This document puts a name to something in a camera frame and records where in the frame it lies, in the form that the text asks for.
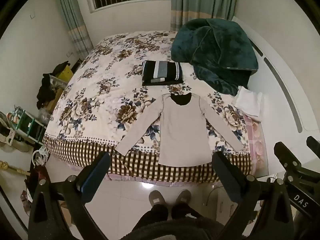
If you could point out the grey-green curtain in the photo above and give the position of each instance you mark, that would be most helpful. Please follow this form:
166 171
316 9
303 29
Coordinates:
200 0
75 30

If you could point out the wall switch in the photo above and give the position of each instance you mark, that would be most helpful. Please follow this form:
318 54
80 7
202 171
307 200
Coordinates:
32 16

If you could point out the beige long-sleeve shirt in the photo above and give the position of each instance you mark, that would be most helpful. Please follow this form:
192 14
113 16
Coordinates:
180 135

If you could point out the yellow box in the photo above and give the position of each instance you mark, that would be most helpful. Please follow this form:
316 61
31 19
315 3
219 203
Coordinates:
65 75

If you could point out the person's grey slipper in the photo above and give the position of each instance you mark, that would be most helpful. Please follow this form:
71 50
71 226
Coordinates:
156 198
183 197

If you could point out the person's left grey slipper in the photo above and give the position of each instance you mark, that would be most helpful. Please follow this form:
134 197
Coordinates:
156 198

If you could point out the clear plastic bag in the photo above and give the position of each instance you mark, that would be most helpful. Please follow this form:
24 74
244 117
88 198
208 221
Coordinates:
45 117

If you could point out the green storage rack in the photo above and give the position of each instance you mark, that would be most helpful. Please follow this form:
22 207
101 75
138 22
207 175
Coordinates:
28 125

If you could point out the floral bed quilt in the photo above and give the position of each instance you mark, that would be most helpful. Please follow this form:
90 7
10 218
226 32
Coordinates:
100 85

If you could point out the white perforated slipper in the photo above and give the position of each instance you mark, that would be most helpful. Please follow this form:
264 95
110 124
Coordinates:
41 155

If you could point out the white bed headboard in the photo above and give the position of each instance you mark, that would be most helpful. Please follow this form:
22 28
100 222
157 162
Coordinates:
282 80

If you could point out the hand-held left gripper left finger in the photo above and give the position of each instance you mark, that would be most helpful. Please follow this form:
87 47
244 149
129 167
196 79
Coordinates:
91 182

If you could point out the wooden stick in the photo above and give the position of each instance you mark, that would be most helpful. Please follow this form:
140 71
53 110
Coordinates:
12 168

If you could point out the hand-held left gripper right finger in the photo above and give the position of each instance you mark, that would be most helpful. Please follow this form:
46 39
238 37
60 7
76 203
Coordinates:
225 173

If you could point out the black garment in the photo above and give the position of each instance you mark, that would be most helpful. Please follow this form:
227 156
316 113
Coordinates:
47 90

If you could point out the person's leg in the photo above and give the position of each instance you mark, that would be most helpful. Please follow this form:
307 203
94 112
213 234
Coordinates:
186 211
152 217

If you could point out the folded white cloth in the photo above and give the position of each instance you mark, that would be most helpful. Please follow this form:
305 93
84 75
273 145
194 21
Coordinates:
248 100

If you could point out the dark green plush blanket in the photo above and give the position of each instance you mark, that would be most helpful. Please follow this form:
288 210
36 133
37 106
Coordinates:
215 50

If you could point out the pink checked mattress sheet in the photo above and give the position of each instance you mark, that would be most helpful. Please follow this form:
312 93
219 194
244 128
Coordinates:
257 135

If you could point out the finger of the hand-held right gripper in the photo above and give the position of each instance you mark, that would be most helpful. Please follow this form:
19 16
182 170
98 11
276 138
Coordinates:
287 156
314 146

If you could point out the person's right leg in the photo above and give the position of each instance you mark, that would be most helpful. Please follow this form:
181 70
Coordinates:
186 211

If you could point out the wall socket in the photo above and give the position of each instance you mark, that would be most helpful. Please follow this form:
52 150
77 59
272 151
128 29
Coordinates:
69 54

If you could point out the person's right grey slipper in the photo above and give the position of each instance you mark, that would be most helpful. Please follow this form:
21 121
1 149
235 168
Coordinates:
183 197

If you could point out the folded black striped sweater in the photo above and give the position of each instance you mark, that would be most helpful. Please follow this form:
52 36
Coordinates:
160 71

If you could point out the person's left leg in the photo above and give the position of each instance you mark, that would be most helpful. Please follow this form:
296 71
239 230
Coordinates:
152 217

